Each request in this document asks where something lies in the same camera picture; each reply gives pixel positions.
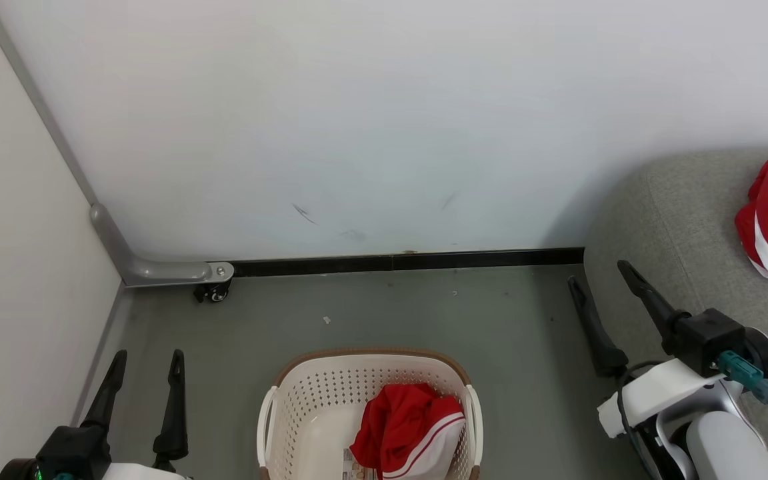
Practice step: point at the red jersey white striped sleeves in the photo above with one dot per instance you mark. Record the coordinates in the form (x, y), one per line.
(404, 420)

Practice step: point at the barcode label sticker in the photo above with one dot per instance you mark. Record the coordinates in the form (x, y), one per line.
(357, 466)

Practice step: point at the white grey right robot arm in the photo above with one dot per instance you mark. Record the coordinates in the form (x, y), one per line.
(724, 446)

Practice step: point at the black baseboard strip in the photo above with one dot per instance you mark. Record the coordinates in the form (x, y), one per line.
(424, 260)

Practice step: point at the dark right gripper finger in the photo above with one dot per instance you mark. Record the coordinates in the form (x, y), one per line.
(647, 296)
(598, 340)

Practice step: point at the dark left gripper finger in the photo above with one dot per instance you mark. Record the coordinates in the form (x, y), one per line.
(107, 400)
(174, 426)

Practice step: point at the grey metal partition frame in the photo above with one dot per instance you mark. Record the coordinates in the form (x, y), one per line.
(164, 272)

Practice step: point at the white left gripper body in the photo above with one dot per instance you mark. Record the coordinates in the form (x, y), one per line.
(144, 473)

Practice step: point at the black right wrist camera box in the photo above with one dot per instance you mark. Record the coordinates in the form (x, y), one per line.
(707, 336)

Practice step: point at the grey wall skirting strip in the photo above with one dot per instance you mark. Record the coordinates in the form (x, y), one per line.
(100, 360)

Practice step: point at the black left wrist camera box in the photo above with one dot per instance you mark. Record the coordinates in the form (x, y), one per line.
(70, 453)

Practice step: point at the grey fabric sofa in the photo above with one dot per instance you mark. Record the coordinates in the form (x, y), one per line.
(684, 233)

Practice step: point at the black caster wheel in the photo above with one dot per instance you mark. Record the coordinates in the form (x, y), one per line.
(214, 292)

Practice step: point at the cream plastic laundry basket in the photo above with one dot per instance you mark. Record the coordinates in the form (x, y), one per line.
(330, 400)

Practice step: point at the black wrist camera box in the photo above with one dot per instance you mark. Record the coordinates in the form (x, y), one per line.
(70, 453)
(707, 336)

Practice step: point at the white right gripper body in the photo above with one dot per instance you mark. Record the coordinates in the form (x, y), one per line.
(657, 393)

